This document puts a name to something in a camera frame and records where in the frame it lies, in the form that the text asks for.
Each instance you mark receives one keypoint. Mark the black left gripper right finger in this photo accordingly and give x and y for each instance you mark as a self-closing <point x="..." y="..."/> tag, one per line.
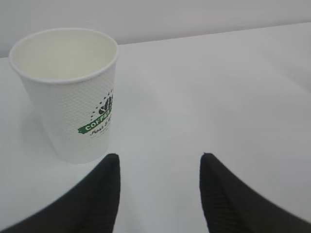
<point x="230" y="206"/>

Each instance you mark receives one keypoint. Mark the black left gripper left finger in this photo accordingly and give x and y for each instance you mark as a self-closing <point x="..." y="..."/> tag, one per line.
<point x="89" y="207"/>

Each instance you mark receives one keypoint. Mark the white paper coffee cup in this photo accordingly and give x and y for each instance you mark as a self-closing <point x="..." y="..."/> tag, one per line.
<point x="69" y="75"/>

